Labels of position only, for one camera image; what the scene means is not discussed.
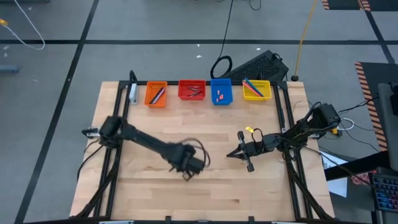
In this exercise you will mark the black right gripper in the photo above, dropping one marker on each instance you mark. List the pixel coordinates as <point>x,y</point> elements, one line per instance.
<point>256,146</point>

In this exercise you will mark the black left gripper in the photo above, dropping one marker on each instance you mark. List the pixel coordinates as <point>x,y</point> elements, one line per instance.
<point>189,160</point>

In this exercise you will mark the dark green crayon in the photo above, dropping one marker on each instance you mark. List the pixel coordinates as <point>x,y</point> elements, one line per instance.
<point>196,94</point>

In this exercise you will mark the light purple pen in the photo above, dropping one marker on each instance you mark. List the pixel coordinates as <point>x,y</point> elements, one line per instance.
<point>160,96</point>

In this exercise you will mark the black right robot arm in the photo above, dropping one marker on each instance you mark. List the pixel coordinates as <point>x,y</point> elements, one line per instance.
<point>323,119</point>

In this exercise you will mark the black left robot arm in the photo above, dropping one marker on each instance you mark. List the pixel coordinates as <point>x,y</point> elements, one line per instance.
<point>143,141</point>

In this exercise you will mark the red plastic bin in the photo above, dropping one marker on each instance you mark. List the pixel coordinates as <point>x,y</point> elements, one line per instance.
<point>183,93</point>

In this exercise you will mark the blue plastic bin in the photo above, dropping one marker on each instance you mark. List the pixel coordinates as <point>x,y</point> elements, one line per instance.
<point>227,85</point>

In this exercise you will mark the yellow plastic bin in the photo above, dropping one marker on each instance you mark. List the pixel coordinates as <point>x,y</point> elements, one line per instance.
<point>265,85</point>

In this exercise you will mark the orange plastic bin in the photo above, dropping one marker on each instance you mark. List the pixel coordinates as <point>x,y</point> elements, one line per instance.
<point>152,85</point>

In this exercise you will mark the black keyboard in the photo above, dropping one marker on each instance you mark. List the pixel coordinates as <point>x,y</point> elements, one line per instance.
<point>261,67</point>

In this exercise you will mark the yellow floor plug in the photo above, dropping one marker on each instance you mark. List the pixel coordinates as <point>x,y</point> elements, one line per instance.
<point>334,131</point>

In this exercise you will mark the grey metal mounting plate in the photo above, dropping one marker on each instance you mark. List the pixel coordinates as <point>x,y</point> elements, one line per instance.
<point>91,133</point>

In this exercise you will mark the white paper sheet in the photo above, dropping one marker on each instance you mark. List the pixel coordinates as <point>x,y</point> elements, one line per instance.
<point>339,186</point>

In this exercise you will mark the black desk beam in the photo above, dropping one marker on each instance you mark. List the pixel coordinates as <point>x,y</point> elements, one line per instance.
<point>357,166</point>

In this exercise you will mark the grey panel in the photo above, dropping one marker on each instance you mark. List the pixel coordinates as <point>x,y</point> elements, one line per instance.
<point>387,124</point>

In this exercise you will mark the backlit computer keyboard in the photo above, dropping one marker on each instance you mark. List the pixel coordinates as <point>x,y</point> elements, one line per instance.
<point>387,193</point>

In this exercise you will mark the black mat with hazard stripes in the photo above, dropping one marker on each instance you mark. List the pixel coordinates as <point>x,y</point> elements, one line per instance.
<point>342,4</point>
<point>370,74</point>

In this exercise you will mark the grey-blue floor object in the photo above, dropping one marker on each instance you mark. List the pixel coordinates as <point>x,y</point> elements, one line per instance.
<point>7,68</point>

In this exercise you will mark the black aluminium table frame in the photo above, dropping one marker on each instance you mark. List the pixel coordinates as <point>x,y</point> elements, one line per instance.
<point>174,82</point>

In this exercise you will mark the white box on frame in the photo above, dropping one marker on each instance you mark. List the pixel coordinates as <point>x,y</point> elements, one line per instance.
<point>133,93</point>

